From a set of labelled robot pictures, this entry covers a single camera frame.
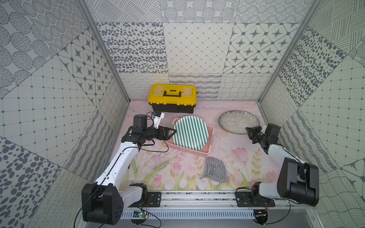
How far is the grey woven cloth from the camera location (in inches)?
32.0

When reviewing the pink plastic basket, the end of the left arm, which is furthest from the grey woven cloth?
the end of the left arm

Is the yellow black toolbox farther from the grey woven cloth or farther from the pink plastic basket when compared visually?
the grey woven cloth

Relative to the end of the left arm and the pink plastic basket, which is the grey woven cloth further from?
the end of the left arm

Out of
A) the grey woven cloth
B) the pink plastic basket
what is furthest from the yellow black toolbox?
the grey woven cloth
